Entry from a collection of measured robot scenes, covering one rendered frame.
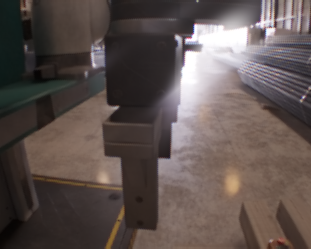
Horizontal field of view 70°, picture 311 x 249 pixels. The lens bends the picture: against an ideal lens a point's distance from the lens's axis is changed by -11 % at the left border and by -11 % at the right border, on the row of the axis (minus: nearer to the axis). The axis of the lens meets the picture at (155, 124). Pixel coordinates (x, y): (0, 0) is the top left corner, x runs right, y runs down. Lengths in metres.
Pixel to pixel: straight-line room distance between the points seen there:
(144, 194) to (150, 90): 0.08
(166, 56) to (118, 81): 0.04
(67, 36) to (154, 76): 0.46
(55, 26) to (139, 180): 0.49
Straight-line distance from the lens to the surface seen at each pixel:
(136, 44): 0.16
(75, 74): 0.57
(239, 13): 0.20
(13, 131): 0.39
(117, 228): 0.71
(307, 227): 1.01
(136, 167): 0.16
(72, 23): 0.61
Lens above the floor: 0.80
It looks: 19 degrees down
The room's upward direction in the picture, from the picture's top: straight up
